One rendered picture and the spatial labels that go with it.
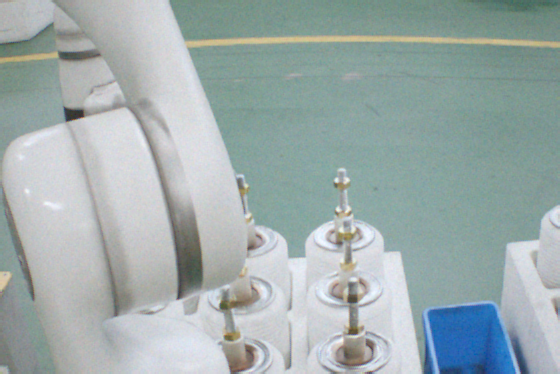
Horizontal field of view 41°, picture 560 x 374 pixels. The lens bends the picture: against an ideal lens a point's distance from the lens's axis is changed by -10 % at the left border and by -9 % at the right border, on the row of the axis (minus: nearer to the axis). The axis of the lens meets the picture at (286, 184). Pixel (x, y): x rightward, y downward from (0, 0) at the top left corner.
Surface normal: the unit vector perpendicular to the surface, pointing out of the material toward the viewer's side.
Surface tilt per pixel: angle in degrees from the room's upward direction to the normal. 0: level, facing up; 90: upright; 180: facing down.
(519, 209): 0
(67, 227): 64
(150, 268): 99
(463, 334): 90
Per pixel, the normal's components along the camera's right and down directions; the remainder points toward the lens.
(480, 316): 0.00, 0.40
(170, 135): 0.14, -0.51
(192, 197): 0.47, -0.02
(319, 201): -0.07, -0.90
